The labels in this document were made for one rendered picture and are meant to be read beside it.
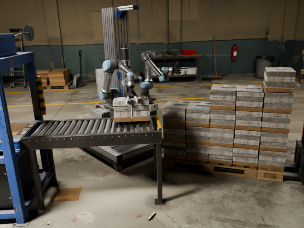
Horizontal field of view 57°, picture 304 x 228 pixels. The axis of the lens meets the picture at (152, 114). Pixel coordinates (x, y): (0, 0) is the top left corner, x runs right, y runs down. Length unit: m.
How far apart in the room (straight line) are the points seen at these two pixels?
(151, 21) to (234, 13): 2.83
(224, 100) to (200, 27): 6.99
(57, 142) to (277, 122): 2.35
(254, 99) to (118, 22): 1.90
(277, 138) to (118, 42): 2.25
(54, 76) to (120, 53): 5.65
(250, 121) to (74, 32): 7.70
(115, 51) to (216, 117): 1.53
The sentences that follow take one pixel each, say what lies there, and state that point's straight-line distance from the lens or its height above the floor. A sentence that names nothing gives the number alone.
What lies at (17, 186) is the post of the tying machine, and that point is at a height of 0.41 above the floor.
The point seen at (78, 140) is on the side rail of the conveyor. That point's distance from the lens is 2.80.
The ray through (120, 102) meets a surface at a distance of 2.92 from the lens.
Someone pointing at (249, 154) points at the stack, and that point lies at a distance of 3.55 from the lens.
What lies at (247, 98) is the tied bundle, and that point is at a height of 0.98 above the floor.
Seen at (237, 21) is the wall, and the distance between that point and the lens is 10.54.
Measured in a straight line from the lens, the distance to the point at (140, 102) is 2.91.
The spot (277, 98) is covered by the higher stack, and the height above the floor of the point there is 0.99.
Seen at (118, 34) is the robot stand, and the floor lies 1.70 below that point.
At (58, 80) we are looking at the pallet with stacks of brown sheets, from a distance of 9.24.
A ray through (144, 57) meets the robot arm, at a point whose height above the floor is 1.40.
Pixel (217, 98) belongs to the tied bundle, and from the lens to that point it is 3.35.
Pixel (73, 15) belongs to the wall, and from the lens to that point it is 10.09.
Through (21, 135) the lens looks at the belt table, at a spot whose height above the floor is 0.80.
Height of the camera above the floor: 1.76
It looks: 17 degrees down
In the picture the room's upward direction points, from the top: 2 degrees counter-clockwise
